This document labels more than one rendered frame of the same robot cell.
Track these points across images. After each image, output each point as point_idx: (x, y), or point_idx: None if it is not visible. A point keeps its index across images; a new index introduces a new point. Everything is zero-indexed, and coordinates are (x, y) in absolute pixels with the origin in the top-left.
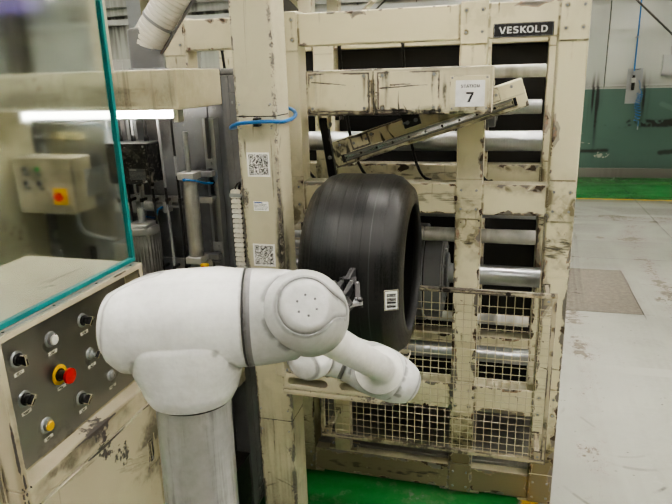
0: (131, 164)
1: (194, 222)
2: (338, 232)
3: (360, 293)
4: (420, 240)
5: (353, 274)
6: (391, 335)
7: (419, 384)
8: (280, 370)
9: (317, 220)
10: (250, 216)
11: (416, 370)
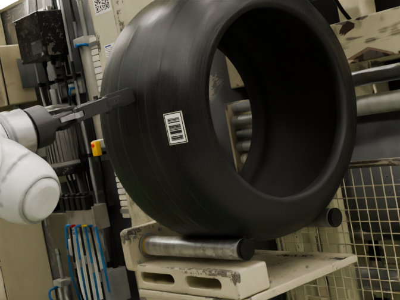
0: (31, 37)
1: (93, 96)
2: (127, 47)
3: (141, 123)
4: (339, 75)
5: (122, 94)
6: (202, 188)
7: (33, 190)
8: (128, 261)
9: (117, 40)
10: (105, 66)
11: (34, 171)
